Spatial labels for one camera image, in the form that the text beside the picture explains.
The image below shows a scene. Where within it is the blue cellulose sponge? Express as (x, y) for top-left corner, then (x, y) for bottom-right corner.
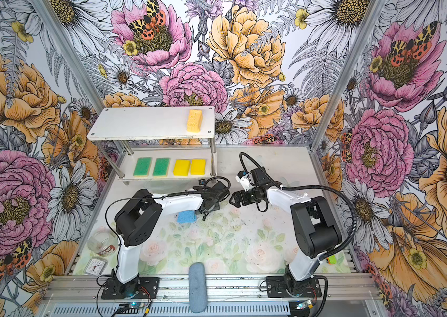
(177, 211), (197, 224)

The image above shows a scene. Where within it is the green yellow sponge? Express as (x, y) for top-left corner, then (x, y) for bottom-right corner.
(132, 157), (152, 177)
(152, 157), (170, 178)

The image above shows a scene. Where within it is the orange cellulose sponge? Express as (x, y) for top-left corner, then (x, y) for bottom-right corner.
(186, 109), (203, 133)

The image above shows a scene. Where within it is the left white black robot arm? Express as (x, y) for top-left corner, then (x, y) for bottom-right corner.
(112, 176), (231, 285)

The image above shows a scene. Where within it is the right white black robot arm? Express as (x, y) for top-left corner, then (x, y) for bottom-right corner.
(229, 168), (342, 296)

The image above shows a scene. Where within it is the white two-tier metal shelf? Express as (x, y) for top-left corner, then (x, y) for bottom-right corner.
(87, 106), (218, 182)

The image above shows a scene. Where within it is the grey oval pad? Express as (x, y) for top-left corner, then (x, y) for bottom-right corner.
(189, 262), (208, 314)

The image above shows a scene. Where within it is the small green yellow object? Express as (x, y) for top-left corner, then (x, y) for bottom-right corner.
(326, 255), (338, 265)

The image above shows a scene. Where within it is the clear glass bowl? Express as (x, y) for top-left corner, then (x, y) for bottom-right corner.
(87, 229), (119, 257)

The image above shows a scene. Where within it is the small white alarm clock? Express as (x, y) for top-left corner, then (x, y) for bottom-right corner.
(84, 257), (107, 277)

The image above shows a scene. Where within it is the green circuit board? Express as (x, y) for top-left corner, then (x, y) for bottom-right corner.
(115, 302), (149, 314)

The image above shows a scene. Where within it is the left black thin cable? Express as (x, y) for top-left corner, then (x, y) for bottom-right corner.
(96, 176), (232, 278)

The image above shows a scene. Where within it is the right black corrugated cable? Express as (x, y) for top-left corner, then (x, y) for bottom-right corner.
(238, 152), (357, 260)

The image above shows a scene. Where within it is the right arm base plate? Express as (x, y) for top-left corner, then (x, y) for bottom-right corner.
(266, 274), (322, 299)

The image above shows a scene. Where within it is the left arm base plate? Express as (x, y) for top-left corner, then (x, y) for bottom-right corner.
(101, 276), (160, 300)

